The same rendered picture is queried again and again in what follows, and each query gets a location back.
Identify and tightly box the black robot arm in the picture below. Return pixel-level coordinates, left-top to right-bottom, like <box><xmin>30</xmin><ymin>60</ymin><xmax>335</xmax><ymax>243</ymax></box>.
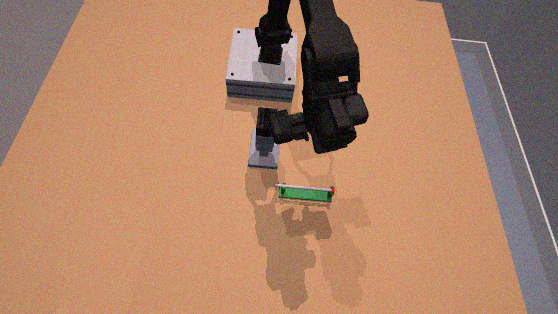
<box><xmin>255</xmin><ymin>0</ymin><xmax>360</xmax><ymax>154</ymax></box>

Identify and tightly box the grey pin with red cap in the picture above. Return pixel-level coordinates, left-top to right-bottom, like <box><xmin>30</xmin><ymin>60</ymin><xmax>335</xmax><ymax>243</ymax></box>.
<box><xmin>274</xmin><ymin>184</ymin><xmax>335</xmax><ymax>193</ymax></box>

